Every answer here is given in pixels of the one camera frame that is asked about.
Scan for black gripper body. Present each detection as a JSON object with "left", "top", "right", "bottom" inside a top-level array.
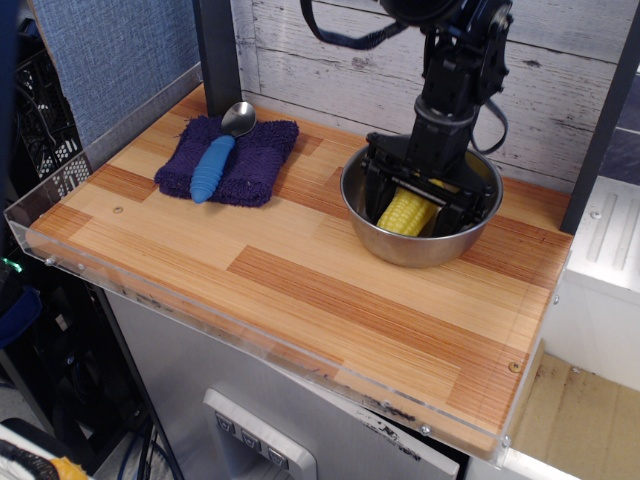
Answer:
[{"left": 366, "top": 98, "right": 493, "bottom": 206}]

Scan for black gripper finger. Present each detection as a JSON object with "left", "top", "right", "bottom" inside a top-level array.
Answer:
[
  {"left": 365, "top": 166, "right": 397, "bottom": 220},
  {"left": 433, "top": 199, "right": 487, "bottom": 236}
]

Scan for yellow plastic corn cob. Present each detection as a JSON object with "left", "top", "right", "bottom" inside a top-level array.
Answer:
[{"left": 376, "top": 187, "right": 440, "bottom": 237}]

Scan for purple towel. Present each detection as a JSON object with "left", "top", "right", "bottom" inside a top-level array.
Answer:
[{"left": 154, "top": 116, "right": 299, "bottom": 207}]

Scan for blue handled metal spoon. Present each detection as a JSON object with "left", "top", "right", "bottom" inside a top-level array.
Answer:
[{"left": 190, "top": 101, "right": 256, "bottom": 204}]

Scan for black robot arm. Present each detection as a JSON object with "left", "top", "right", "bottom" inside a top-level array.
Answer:
[{"left": 362, "top": 1, "right": 512, "bottom": 236}]

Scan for stainless steel bowl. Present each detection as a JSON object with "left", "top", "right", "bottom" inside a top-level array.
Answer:
[{"left": 340, "top": 142, "right": 504, "bottom": 268}]

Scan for clear acrylic table guard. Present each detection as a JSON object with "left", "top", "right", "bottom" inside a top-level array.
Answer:
[{"left": 9, "top": 89, "right": 570, "bottom": 460}]

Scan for white plastic unit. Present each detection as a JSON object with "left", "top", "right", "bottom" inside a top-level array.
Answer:
[{"left": 540, "top": 177, "right": 639, "bottom": 390}]

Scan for stainless steel cabinet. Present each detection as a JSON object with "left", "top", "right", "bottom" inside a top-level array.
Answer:
[{"left": 104, "top": 292, "right": 469, "bottom": 479}]

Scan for blue fabric panel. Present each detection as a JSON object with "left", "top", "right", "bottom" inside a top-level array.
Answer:
[{"left": 31, "top": 1, "right": 199, "bottom": 146}]

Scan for yellow object bottom left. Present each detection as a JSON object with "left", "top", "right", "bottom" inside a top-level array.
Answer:
[{"left": 50, "top": 457, "right": 91, "bottom": 480}]

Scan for dark right vertical post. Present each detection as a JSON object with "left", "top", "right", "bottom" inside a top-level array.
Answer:
[{"left": 560, "top": 2, "right": 639, "bottom": 235}]

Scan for dark grey vertical post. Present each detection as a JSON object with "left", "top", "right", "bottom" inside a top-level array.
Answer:
[{"left": 192, "top": 0, "right": 242, "bottom": 116}]

